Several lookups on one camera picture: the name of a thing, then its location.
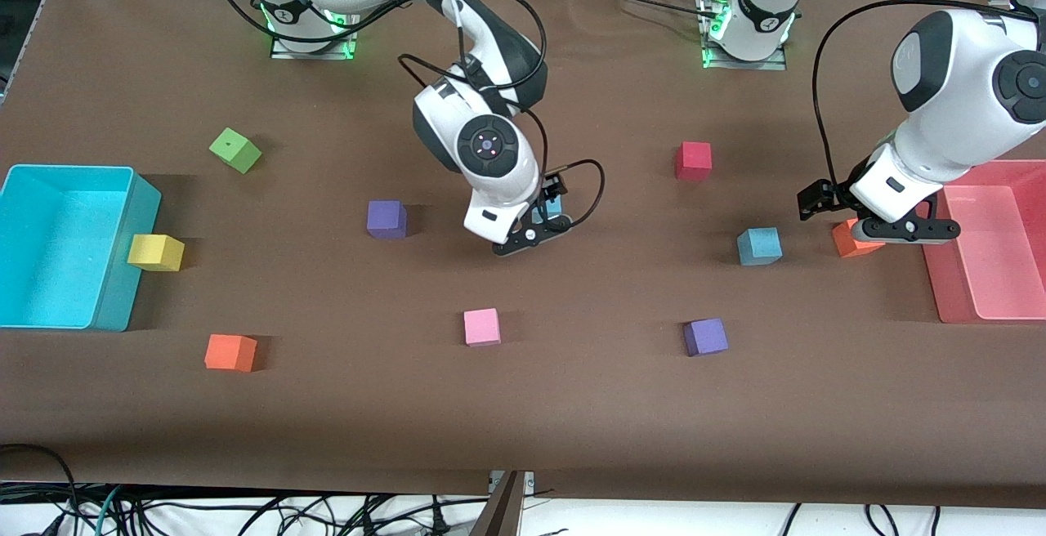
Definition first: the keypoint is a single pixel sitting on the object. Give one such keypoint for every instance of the light blue foam block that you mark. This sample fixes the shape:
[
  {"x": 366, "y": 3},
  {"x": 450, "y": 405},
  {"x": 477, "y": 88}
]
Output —
[
  {"x": 547, "y": 211},
  {"x": 760, "y": 246}
]

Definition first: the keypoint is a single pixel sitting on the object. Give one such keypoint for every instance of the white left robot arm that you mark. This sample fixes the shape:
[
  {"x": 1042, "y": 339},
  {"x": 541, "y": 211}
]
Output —
[{"x": 948, "y": 127}]

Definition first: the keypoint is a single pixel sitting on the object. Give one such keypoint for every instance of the orange foam block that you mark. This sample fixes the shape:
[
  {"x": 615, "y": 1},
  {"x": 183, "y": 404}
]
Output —
[
  {"x": 230, "y": 353},
  {"x": 850, "y": 247}
]

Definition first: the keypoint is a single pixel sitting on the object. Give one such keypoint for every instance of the red foam block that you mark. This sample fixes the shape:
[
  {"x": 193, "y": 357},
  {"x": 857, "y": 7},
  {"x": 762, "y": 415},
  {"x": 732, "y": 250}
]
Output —
[{"x": 693, "y": 160}]

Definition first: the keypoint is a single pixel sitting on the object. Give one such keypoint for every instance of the pink foam block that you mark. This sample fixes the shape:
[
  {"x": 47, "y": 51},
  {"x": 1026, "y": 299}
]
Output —
[{"x": 482, "y": 328}]

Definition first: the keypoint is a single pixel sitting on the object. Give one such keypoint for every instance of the purple foam block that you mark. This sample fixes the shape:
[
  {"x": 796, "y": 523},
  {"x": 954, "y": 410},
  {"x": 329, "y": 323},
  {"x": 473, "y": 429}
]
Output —
[
  {"x": 386, "y": 219},
  {"x": 705, "y": 337}
]

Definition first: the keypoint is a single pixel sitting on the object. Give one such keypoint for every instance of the pink plastic bin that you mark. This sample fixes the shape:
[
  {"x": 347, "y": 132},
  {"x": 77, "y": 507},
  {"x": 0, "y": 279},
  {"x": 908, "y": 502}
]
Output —
[{"x": 997, "y": 266}]

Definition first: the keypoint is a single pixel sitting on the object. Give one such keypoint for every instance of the brown table cover sheet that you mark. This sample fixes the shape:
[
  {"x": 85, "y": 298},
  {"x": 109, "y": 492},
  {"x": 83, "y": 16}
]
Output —
[{"x": 572, "y": 413}]

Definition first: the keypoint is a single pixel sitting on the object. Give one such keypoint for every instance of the green foam block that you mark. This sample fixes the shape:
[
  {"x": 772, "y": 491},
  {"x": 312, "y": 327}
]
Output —
[{"x": 235, "y": 150}]

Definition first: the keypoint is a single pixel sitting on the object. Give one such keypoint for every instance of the yellow foam block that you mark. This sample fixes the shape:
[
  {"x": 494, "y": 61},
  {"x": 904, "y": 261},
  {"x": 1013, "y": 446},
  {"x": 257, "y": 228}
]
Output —
[{"x": 155, "y": 254}]

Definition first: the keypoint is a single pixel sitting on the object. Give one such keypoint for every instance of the cyan plastic bin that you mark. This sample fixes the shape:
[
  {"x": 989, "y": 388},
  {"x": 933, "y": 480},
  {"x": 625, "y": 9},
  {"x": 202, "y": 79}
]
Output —
[{"x": 49, "y": 250}]

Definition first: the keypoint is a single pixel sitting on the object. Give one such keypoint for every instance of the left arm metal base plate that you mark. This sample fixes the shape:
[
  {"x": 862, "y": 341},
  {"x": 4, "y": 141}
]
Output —
[{"x": 744, "y": 64}]

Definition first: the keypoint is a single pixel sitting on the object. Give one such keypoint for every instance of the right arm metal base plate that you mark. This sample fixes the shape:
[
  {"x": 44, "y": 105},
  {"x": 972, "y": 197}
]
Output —
[{"x": 315, "y": 55}]

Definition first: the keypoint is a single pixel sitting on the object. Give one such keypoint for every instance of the small metal bracket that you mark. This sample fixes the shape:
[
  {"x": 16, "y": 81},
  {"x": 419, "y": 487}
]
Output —
[{"x": 528, "y": 480}]

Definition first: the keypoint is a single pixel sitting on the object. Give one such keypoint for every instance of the dark camera mount post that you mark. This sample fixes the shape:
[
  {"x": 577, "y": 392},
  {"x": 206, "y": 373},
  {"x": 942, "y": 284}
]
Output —
[{"x": 502, "y": 513}]

